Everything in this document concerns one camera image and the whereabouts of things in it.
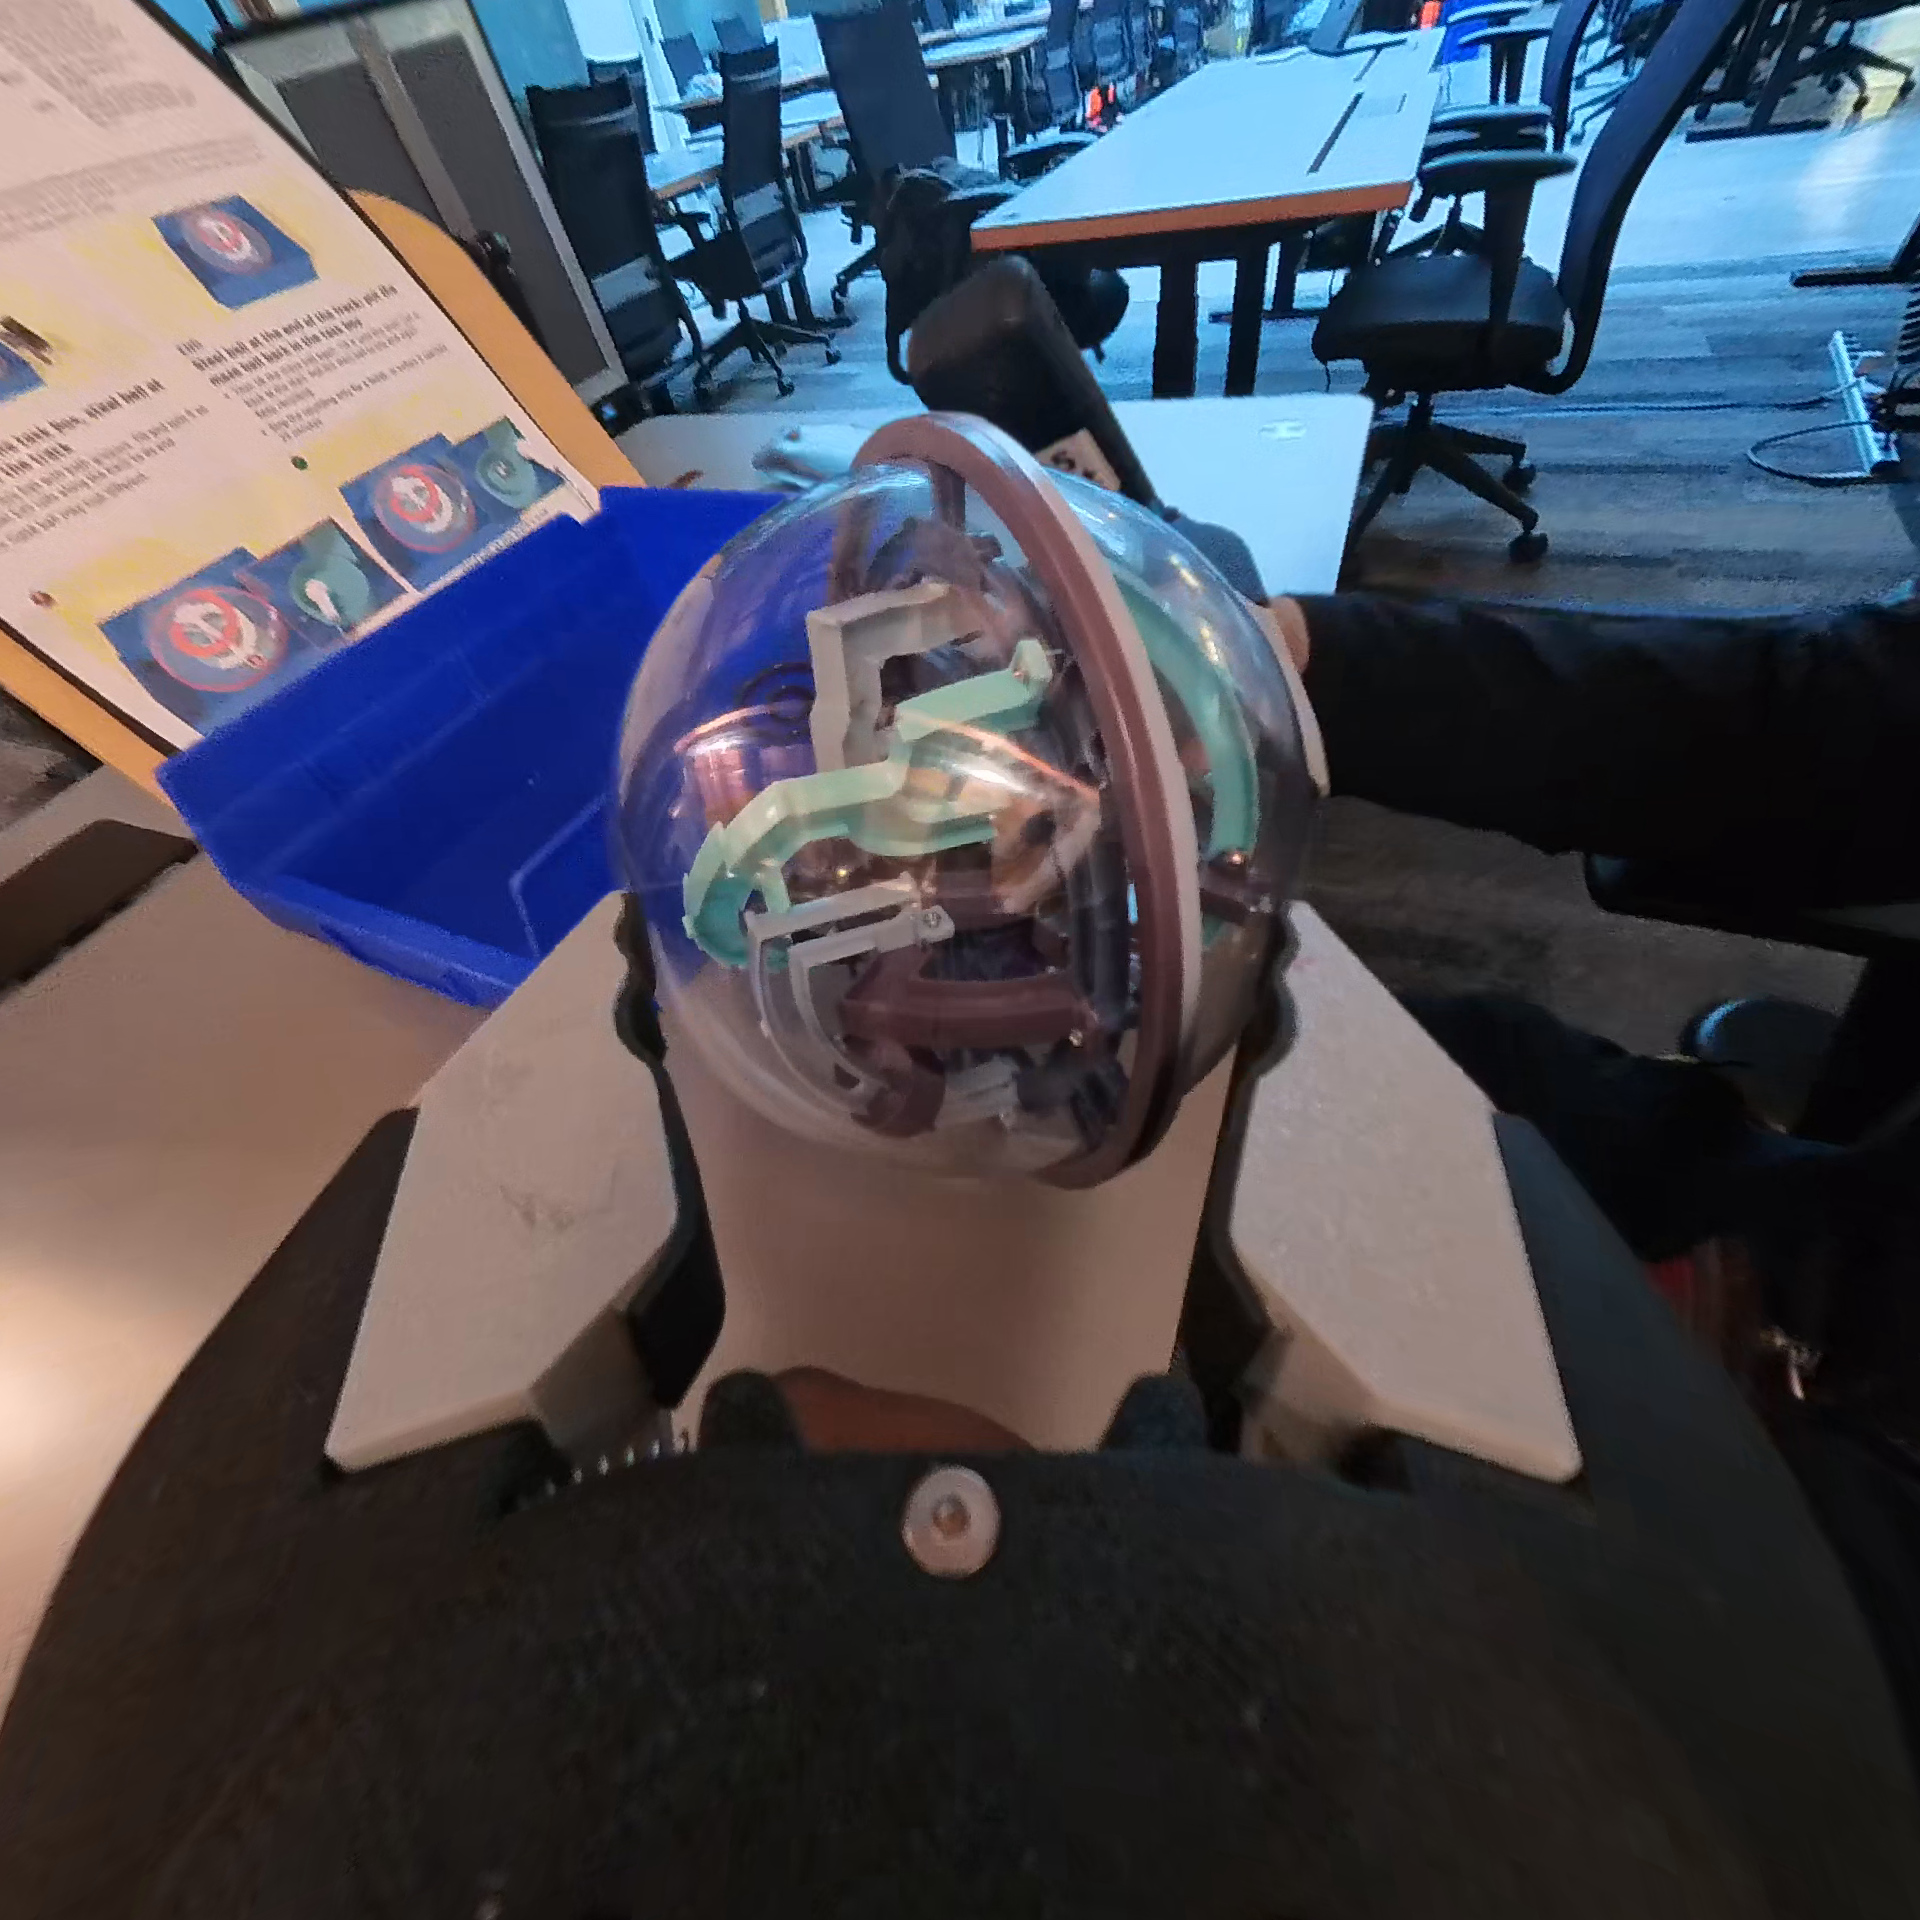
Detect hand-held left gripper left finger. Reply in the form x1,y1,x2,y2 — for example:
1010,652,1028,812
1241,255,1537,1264
325,888,725,1471

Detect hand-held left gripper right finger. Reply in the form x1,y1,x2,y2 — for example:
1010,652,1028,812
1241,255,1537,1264
1183,896,1581,1481

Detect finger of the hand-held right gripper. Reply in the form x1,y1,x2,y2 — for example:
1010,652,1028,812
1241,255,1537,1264
1272,597,1337,801

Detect clear plastic maze ball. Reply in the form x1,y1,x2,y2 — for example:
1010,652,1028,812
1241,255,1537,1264
613,412,1318,1190

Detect person's right forearm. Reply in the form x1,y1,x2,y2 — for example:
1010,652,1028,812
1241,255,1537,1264
1290,588,1920,919

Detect person's left hand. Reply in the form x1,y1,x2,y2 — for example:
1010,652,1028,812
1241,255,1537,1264
781,1369,1039,1455

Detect orange-edged office desk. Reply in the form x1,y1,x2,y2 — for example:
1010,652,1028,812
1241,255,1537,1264
973,27,1450,400

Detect person's dark trousers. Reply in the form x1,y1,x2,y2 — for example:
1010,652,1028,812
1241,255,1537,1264
1396,854,1920,1503

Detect black office chair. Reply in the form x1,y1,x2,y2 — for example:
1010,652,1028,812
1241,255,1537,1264
1313,0,1754,567
524,38,845,416

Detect blue plastic bin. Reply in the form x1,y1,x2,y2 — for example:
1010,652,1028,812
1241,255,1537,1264
154,481,789,1010

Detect grey office partition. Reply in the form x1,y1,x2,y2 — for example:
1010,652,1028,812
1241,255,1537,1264
223,0,630,426

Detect white power strip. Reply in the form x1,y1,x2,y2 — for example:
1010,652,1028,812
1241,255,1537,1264
1820,327,1909,480

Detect printed instruction sheet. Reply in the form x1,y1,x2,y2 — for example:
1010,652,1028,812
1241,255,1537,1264
0,0,650,785

